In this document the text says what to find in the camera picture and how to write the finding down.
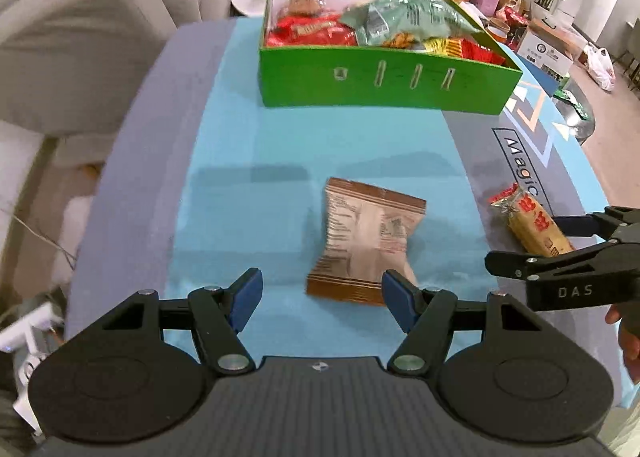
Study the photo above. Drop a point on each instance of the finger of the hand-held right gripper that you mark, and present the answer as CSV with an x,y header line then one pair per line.
x,y
575,225
505,262

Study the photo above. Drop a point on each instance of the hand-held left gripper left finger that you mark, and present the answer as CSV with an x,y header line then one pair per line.
x,y
245,297

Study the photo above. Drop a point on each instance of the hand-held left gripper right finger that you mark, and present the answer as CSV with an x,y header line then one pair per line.
x,y
400,299

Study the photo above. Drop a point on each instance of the tan cracker packet red ends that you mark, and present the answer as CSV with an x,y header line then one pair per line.
x,y
535,222

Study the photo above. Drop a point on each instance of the brown white snack packet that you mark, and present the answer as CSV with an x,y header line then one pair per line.
x,y
365,242

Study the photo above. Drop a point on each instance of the small red snack packet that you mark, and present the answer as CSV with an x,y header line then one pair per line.
x,y
482,53

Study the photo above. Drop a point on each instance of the yellow snack packet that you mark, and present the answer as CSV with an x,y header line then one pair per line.
x,y
444,47

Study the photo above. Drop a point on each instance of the green cardboard box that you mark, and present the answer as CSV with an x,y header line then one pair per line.
x,y
350,82

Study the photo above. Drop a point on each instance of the green clear bread bag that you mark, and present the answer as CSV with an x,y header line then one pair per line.
x,y
415,17

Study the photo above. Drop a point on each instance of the large red snack packet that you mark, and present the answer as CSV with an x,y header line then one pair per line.
x,y
310,32

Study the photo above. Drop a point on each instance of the clear cookie packet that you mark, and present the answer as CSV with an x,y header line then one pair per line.
x,y
305,4

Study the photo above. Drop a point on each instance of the person's right hand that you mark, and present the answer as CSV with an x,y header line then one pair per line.
x,y
631,354

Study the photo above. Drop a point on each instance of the round glass side table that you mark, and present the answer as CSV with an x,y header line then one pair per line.
x,y
580,119

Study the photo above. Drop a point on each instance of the white plastic bag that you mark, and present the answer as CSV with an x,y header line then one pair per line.
x,y
600,67

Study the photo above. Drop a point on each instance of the cardboard box with white label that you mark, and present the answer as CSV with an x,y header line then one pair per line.
x,y
550,49

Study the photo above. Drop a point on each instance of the orange cup stack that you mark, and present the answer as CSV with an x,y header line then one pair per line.
x,y
499,29

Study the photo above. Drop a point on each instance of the beige armchair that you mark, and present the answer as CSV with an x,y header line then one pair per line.
x,y
90,27

